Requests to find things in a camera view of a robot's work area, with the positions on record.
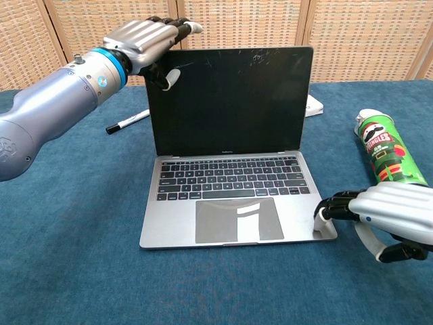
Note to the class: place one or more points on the white marker black cap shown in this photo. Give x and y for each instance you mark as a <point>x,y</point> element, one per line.
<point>126,122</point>

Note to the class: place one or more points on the wooden woven folding screen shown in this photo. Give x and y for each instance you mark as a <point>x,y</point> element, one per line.
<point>355,37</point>

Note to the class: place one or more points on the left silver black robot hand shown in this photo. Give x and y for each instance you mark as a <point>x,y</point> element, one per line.
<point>142,37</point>

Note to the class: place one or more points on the green Pringles can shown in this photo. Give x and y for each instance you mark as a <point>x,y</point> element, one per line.
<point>385,152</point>

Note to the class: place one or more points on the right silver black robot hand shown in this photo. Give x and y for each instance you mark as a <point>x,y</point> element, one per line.
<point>395,210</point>

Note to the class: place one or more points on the white power adapter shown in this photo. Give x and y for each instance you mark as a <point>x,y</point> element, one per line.
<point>314,106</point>

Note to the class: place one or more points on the silver laptop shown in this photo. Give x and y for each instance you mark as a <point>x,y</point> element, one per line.
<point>230,108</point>

